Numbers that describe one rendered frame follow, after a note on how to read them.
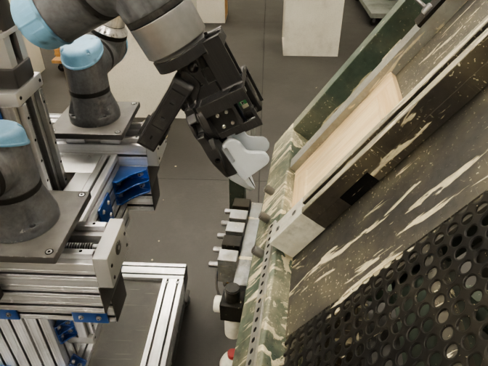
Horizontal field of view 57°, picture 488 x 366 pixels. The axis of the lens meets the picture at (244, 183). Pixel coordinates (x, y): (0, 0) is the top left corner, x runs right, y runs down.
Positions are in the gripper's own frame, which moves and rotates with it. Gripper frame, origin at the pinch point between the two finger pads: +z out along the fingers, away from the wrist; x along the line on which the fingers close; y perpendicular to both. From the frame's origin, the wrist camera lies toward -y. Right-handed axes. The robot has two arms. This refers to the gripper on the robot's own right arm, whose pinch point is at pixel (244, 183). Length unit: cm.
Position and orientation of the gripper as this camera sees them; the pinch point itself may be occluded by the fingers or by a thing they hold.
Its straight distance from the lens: 61.8
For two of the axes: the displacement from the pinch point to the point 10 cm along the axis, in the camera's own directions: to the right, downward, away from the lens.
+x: 0.5, -5.8, 8.1
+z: 4.6, 7.4, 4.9
